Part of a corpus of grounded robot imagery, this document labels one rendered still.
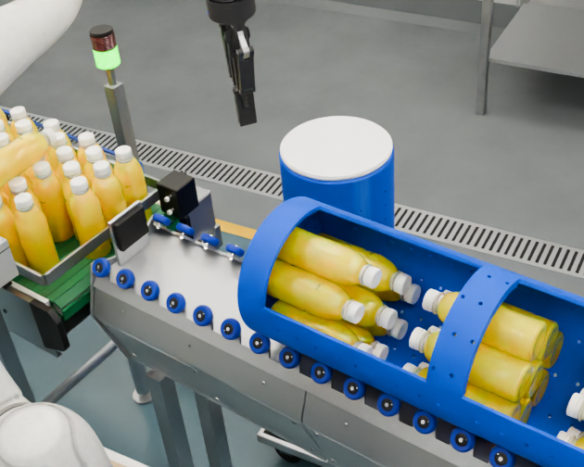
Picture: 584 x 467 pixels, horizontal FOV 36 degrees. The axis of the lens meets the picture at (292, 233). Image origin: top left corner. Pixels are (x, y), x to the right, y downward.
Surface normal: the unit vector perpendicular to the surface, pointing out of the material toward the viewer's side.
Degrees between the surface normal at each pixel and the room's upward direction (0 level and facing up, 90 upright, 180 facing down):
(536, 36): 0
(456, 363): 58
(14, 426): 9
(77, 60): 0
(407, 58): 0
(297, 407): 70
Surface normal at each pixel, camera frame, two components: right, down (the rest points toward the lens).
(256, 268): -0.51, -0.04
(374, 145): -0.07, -0.78
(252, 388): -0.57, 0.25
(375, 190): 0.61, 0.46
